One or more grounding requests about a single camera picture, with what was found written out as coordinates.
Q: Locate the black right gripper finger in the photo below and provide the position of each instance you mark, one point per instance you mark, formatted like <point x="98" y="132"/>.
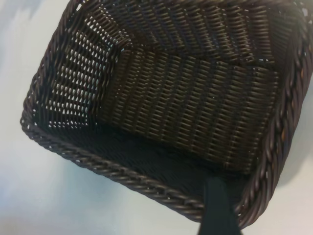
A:
<point x="217" y="215"/>

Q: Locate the dark brown woven basket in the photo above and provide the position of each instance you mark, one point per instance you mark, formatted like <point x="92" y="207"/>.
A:
<point x="183" y="98"/>

